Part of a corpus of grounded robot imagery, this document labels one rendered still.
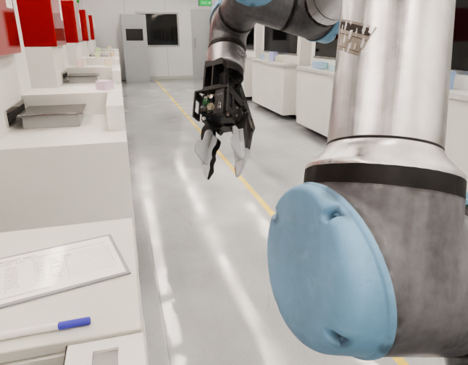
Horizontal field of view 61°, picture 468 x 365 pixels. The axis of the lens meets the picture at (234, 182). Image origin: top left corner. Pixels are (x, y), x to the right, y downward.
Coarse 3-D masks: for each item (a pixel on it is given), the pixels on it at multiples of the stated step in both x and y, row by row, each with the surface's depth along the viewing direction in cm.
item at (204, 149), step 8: (208, 136) 74; (200, 144) 72; (208, 144) 74; (216, 144) 74; (200, 152) 72; (208, 152) 74; (216, 152) 75; (208, 160) 74; (208, 168) 73; (208, 176) 73
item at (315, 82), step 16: (320, 48) 557; (336, 48) 516; (320, 64) 529; (304, 80) 566; (320, 80) 520; (304, 96) 570; (320, 96) 524; (304, 112) 575; (320, 112) 528; (320, 128) 533
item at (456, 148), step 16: (464, 0) 321; (464, 16) 322; (464, 32) 324; (464, 48) 325; (464, 64) 326; (464, 80) 328; (464, 96) 300; (448, 112) 319; (464, 112) 304; (448, 128) 321; (464, 128) 306; (448, 144) 322; (464, 144) 307; (464, 160) 309
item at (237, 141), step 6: (234, 126) 72; (234, 132) 71; (240, 132) 73; (234, 138) 70; (240, 138) 72; (234, 144) 69; (240, 144) 71; (234, 150) 69; (240, 150) 71; (246, 150) 71; (234, 156) 72; (240, 156) 70; (246, 156) 72; (240, 162) 71; (240, 168) 71; (240, 174) 71
